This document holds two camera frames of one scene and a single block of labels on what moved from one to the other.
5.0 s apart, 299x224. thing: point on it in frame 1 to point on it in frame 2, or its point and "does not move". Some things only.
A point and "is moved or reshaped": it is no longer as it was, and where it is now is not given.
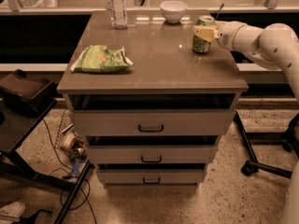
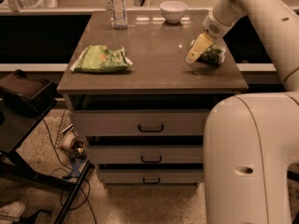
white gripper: [226, 35] to [214, 26]
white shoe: [11, 213] does not move
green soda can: [199, 44] is moved or reshaped
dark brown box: [28, 94] does not move
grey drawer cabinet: [151, 108] does not move
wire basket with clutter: [69, 142] does not move
